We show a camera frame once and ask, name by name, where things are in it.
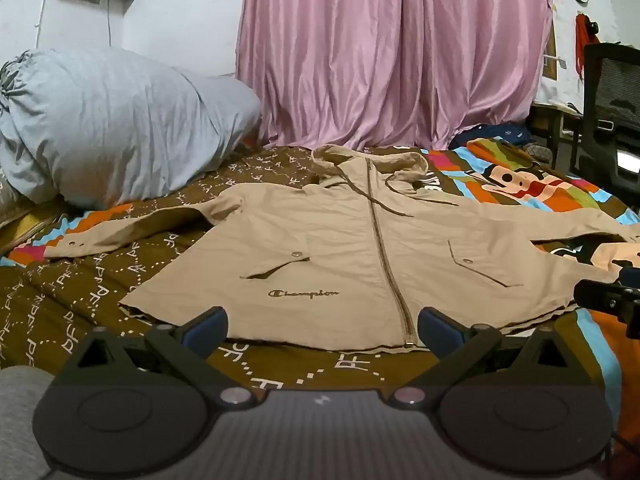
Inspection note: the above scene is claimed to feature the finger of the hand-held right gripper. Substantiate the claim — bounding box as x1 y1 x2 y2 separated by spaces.
573 265 640 327

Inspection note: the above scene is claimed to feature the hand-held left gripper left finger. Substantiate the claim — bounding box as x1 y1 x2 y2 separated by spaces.
57 306 252 409

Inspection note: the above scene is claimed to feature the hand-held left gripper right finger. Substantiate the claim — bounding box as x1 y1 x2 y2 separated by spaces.
392 306 587 407

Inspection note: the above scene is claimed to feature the beige hooded zip jacket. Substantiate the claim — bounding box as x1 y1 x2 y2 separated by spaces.
44 144 640 352

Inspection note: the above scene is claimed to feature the brown colourful printed blanket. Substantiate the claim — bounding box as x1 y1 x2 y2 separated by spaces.
0 136 640 411

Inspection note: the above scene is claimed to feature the grey bag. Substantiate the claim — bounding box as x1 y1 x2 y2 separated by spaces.
522 142 554 166

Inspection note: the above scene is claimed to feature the wooden desk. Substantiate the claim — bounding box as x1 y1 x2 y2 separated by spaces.
530 100 586 171

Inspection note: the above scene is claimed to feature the dark blue backpack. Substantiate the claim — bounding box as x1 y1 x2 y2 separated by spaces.
450 122 531 149

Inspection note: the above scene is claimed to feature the person's grey clothing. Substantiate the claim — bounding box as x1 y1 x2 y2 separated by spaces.
0 366 56 480

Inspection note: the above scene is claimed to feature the black mesh office chair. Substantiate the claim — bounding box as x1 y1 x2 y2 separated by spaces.
575 42 640 191

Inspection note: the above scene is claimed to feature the grey bundled duvet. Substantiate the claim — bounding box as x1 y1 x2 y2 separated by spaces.
0 49 263 210

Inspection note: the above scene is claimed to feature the red hanging item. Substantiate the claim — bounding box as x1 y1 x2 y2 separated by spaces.
575 12 601 81

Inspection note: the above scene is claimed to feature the pink curtain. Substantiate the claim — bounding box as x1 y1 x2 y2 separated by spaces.
235 0 555 152

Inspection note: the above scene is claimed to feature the wooden picture frame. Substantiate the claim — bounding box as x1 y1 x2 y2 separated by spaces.
544 20 559 81

